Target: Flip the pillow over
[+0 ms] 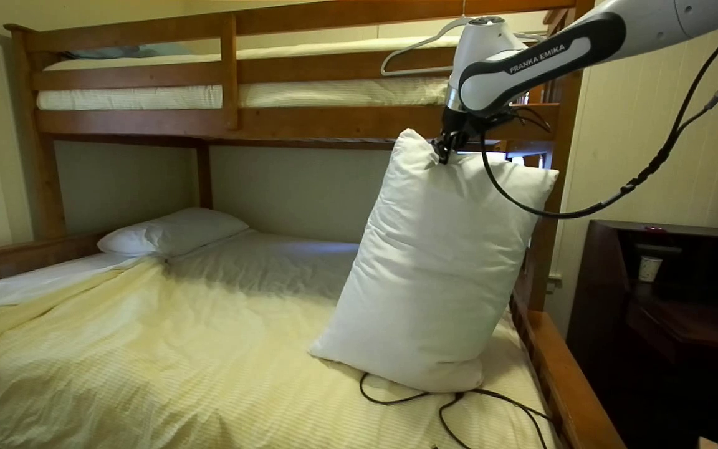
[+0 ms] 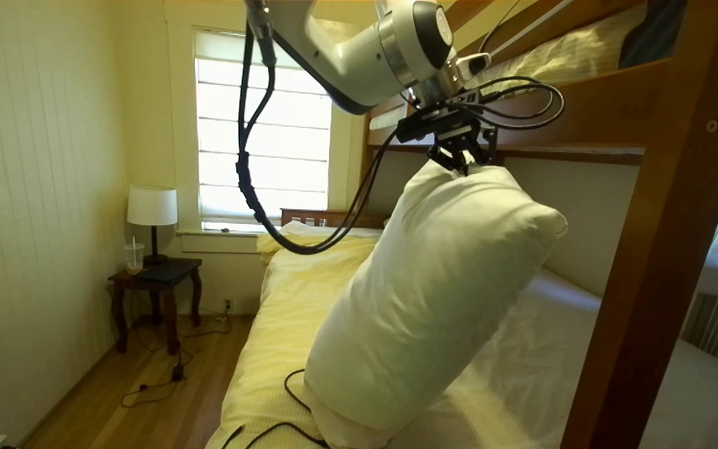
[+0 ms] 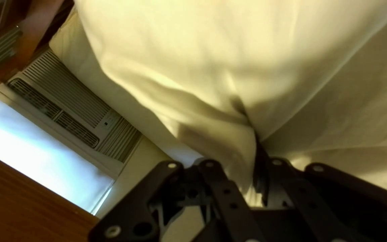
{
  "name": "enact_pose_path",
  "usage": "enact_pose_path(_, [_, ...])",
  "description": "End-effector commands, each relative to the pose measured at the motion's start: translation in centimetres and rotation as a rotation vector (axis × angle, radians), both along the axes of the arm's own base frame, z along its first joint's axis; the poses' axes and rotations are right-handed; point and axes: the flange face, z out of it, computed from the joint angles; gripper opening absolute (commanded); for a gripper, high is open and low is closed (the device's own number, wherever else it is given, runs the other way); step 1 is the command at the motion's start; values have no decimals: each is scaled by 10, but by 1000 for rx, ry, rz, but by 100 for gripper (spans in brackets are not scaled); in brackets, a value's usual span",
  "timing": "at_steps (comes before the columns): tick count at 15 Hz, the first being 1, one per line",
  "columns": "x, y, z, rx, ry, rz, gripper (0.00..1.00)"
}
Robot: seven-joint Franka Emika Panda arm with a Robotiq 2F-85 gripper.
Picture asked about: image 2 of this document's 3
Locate white shade table lamp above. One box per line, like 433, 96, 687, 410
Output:
125, 185, 183, 269

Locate window with white blinds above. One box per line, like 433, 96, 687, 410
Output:
189, 27, 340, 226

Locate bunk mattress with cream bedding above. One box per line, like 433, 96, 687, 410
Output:
369, 3, 652, 132

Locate thin dark lamp cord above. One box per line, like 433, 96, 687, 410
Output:
116, 311, 237, 408

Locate black cable on mattress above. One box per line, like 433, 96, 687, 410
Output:
220, 367, 335, 449

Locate pale yellow bed blanket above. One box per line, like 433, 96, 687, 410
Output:
205, 222, 393, 449

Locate clear plastic cup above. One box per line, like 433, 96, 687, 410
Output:
123, 233, 146, 274

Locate dark blue bedding bundle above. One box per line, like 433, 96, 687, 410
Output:
618, 0, 691, 69

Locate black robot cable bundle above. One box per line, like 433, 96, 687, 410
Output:
234, 20, 568, 257

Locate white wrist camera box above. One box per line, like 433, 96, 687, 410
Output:
456, 50, 493, 79

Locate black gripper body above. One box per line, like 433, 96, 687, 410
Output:
393, 102, 497, 158

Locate large white pillow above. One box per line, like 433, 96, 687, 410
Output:
302, 156, 571, 449

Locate wooden bunk bed frame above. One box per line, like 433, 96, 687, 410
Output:
280, 0, 718, 449

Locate dark wooden nightstand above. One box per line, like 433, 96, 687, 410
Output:
105, 253, 205, 358

